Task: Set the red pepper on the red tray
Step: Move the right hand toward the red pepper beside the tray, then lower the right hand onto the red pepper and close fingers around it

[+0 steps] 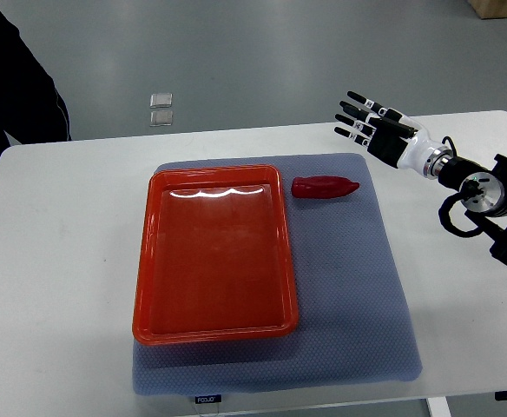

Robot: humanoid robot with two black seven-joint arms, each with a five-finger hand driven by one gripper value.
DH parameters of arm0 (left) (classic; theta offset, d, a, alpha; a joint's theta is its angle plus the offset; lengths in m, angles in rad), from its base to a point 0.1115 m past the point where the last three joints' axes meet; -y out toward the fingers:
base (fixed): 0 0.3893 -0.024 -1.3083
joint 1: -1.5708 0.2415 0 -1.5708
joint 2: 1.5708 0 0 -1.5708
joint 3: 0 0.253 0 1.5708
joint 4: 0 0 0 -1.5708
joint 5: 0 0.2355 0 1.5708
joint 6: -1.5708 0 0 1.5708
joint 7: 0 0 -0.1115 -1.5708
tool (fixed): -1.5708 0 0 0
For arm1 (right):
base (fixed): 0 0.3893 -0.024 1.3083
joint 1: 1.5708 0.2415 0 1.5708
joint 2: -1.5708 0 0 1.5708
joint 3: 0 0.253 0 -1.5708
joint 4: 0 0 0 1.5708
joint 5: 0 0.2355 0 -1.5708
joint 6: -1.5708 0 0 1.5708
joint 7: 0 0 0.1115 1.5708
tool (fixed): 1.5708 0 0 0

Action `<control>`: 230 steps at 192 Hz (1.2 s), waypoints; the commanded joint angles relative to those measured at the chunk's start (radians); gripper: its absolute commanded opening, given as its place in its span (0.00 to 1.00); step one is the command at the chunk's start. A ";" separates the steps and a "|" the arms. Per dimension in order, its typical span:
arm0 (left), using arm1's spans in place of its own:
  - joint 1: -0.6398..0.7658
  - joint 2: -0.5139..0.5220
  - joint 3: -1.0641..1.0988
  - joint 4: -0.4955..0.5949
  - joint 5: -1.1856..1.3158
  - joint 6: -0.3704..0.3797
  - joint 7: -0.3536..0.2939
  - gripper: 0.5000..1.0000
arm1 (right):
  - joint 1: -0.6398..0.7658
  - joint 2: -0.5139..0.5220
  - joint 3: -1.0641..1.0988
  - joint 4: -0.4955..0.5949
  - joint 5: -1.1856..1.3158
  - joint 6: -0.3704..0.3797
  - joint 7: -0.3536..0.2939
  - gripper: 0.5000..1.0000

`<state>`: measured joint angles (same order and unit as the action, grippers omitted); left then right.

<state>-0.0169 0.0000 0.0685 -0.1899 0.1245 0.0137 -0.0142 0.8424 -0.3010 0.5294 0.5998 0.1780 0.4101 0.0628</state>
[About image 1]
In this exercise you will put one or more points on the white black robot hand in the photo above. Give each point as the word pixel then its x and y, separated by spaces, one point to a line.
pixel 395 140

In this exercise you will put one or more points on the red pepper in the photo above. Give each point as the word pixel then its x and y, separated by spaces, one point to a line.
pixel 322 187

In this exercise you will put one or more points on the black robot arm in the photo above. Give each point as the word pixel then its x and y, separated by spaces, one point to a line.
pixel 479 202

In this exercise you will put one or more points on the red plastic tray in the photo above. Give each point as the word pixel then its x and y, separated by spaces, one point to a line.
pixel 215 261

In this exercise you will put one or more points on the cardboard box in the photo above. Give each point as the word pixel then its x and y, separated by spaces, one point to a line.
pixel 489 9

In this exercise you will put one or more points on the grey-blue mesh mat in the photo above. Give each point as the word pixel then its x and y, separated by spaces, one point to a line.
pixel 355 326

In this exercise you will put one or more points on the upper silver floor plate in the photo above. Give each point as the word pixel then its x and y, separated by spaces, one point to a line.
pixel 161 100

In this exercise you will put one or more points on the white table leg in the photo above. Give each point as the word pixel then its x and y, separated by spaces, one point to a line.
pixel 438 407

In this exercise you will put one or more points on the black mat label tag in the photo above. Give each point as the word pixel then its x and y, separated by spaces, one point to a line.
pixel 207 399

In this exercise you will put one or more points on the person in dark clothes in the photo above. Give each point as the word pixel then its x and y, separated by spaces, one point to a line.
pixel 31 108

